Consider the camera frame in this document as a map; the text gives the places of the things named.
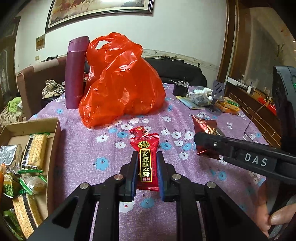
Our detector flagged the green snack packet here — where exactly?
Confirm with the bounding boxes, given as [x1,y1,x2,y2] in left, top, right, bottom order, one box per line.
[3,173,20,198]

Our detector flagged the small red snack packet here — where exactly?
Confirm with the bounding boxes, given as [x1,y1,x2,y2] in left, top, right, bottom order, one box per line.
[129,126,148,138]

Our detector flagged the purple phone stand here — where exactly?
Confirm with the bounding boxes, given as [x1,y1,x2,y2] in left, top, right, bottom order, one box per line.
[209,80,224,113]

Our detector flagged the purple floral tablecloth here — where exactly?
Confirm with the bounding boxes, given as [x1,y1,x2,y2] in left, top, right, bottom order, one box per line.
[30,83,270,241]

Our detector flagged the dark red foil snack bag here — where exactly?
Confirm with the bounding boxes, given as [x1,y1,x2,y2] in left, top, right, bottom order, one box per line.
[192,115,221,160]

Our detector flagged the clear bag dark contents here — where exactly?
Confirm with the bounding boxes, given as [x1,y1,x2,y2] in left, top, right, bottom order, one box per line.
[189,94,211,106]

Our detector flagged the blue booklet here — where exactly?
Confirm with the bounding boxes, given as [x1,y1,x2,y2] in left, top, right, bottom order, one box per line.
[176,95,204,110]

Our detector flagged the orange plastic bag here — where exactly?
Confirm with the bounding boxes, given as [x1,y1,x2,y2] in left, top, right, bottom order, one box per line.
[79,32,166,128]

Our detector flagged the black sofa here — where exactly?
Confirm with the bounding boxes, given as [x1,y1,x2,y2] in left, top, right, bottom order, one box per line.
[144,56,207,87]

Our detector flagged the cardboard box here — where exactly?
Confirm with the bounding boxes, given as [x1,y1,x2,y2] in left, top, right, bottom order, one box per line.
[0,117,62,240]

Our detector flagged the long red candy packet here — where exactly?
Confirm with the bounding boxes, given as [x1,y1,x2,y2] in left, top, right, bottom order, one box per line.
[130,133,159,191]

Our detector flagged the small black box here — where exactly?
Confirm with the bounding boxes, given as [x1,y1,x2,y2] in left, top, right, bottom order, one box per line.
[173,83,189,97]

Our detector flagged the brown armchair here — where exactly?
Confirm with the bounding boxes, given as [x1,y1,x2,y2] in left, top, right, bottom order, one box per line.
[16,56,66,119]

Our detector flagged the silver packet in box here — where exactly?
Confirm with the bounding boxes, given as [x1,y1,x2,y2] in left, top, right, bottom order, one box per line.
[0,144,22,166]

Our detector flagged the purple thermos bottle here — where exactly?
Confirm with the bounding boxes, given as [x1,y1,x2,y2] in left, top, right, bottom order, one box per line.
[65,36,90,109]

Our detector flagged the framed painting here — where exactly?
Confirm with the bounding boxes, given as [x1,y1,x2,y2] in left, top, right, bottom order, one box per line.
[45,0,154,33]

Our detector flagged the yellow cracker pack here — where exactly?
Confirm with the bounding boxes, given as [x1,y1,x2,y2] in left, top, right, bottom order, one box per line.
[21,133,49,170]

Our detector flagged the right hand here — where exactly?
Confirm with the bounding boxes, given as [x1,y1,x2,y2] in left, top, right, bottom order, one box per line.
[253,180,296,237]

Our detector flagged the wooden side cabinet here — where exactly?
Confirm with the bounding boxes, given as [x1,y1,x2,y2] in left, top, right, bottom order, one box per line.
[225,77,281,147]

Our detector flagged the orange biscuit packs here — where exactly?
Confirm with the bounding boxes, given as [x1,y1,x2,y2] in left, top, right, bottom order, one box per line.
[215,97,240,115]

